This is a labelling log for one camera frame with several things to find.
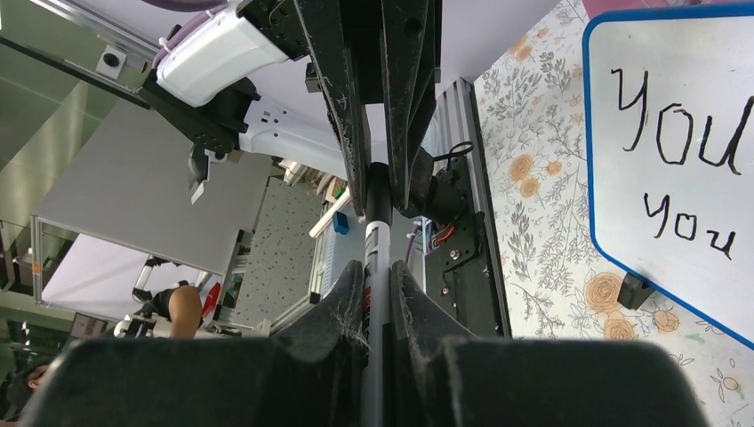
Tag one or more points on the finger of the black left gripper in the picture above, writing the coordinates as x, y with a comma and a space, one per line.
410, 58
323, 29

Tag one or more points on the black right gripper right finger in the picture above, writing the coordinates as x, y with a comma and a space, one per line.
443, 375

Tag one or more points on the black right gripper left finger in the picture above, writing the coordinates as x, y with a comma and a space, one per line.
305, 375

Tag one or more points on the silver black marker pen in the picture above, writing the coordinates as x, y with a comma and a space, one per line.
376, 315

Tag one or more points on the black marker cap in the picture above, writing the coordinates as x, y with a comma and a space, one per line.
378, 204

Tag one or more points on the blue framed whiteboard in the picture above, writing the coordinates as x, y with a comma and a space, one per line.
668, 98

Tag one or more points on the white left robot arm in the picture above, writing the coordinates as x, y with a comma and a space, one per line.
358, 53

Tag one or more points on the black whiteboard stand foot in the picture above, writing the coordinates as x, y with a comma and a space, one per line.
633, 292

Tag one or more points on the floral patterned table mat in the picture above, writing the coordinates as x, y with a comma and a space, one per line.
530, 105

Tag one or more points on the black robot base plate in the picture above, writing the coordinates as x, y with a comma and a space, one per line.
459, 270

